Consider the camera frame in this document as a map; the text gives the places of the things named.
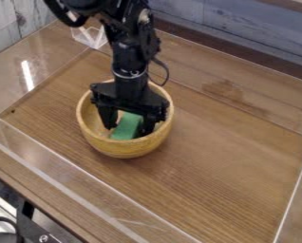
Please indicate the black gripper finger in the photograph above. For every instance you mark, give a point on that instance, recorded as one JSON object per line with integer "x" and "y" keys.
{"x": 150, "y": 121}
{"x": 109, "y": 116}

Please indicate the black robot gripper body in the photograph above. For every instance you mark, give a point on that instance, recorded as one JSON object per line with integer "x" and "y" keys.
{"x": 130, "y": 95}

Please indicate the green rectangular block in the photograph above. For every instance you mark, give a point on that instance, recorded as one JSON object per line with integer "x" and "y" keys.
{"x": 128, "y": 128}

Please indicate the light wooden bowl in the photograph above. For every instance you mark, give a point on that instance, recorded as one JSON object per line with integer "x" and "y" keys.
{"x": 98, "y": 136}

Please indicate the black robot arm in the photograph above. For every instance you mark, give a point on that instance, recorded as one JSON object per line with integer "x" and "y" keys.
{"x": 128, "y": 20}

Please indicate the clear acrylic corner bracket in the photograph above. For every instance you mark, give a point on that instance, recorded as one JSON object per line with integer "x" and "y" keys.
{"x": 91, "y": 36}

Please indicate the clear acrylic enclosure walls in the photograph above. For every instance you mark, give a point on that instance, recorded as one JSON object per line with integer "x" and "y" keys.
{"x": 222, "y": 183}

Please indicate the black table leg bracket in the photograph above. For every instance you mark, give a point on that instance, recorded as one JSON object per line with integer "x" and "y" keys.
{"x": 33, "y": 233}

